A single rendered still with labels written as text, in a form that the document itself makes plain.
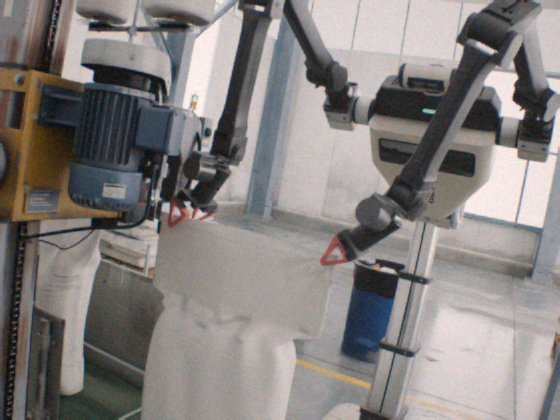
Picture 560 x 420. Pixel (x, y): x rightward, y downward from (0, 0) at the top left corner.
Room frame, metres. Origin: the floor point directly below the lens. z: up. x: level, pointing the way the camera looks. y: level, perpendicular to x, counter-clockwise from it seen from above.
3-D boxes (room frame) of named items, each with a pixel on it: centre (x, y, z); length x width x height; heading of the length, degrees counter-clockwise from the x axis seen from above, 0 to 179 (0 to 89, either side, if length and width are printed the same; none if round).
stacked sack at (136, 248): (4.17, 1.10, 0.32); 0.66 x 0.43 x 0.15; 157
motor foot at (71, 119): (1.00, 0.47, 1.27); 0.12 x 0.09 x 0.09; 155
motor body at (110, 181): (1.00, 0.38, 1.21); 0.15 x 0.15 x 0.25
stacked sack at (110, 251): (4.20, 1.29, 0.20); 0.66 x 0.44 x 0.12; 65
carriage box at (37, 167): (1.13, 0.59, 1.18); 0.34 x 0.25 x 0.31; 155
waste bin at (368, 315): (3.36, -0.77, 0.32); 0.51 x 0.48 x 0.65; 155
